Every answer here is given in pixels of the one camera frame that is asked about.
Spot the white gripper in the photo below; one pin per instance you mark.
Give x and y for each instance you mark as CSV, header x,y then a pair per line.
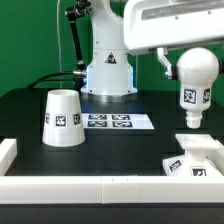
x,y
152,24

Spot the white lamp bulb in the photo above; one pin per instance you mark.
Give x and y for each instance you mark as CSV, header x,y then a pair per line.
x,y
197,69

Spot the white lamp base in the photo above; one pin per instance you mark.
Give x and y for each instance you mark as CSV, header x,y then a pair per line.
x,y
194,161

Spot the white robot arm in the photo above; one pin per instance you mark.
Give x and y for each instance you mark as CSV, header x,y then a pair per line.
x,y
109,74

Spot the white lamp shade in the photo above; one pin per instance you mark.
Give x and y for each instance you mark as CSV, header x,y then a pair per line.
x,y
63,125

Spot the white marker sheet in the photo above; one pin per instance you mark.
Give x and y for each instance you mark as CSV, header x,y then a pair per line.
x,y
117,121

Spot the white front rail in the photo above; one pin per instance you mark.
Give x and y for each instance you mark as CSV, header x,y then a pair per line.
x,y
110,190

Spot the white left rail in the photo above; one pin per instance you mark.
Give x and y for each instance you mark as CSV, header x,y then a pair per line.
x,y
8,152

